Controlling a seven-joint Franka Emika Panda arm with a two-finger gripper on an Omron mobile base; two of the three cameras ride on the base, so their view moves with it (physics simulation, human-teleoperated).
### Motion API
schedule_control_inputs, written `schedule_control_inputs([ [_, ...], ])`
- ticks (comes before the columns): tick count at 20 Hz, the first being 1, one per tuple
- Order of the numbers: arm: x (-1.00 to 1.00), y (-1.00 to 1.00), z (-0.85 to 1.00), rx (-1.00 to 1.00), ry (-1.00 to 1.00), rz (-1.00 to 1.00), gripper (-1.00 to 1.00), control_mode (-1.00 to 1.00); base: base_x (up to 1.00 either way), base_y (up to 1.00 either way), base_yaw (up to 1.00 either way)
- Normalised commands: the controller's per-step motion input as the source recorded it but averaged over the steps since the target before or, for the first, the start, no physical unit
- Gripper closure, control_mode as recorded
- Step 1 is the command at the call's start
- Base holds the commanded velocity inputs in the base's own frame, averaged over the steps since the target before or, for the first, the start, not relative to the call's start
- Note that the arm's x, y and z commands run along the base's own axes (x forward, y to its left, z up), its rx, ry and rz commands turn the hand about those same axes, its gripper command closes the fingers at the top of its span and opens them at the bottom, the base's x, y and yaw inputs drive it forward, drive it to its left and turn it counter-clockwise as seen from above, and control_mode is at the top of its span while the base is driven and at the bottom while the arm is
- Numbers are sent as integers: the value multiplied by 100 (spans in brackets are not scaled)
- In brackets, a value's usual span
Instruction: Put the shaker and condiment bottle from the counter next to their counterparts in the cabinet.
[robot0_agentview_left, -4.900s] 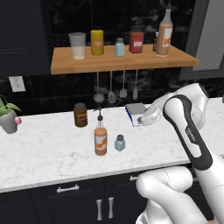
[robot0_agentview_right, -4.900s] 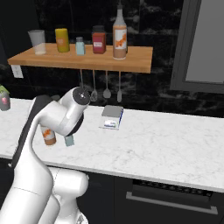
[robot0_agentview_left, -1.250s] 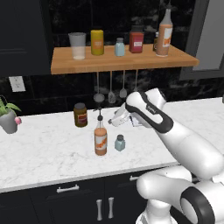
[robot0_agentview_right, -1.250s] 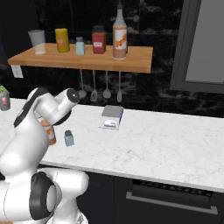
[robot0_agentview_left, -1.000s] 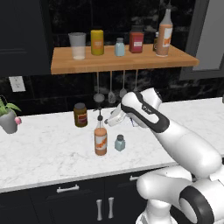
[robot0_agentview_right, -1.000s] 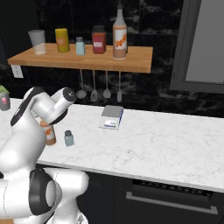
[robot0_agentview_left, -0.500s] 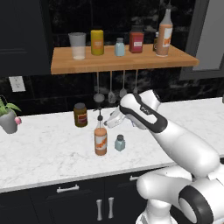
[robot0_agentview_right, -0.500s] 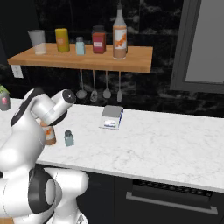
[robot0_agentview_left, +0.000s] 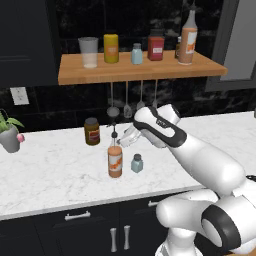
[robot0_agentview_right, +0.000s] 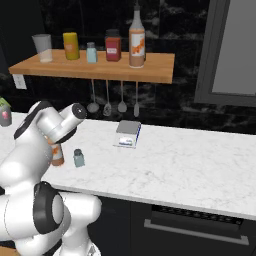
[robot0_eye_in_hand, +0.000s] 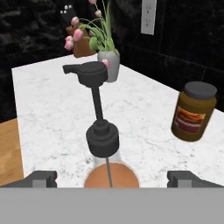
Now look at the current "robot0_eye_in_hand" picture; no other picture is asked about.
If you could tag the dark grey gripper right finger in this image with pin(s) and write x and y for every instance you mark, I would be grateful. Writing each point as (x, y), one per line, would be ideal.
(183, 178)

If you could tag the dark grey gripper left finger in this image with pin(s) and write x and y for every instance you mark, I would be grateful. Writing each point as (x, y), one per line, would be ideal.
(40, 178)

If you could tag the clear pump bottle orange liquid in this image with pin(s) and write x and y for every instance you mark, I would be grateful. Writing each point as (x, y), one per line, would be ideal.
(102, 137)

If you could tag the brown jar with black lid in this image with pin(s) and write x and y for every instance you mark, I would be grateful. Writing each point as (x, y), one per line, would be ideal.
(192, 112)

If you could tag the grey vase with pink tulips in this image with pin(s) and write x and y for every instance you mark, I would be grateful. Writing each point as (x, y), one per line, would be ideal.
(108, 59)

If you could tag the wooden knife block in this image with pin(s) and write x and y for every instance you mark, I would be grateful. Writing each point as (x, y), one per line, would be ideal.
(80, 43)

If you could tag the white wall power outlet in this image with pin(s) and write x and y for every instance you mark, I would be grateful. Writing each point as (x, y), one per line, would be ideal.
(148, 16)

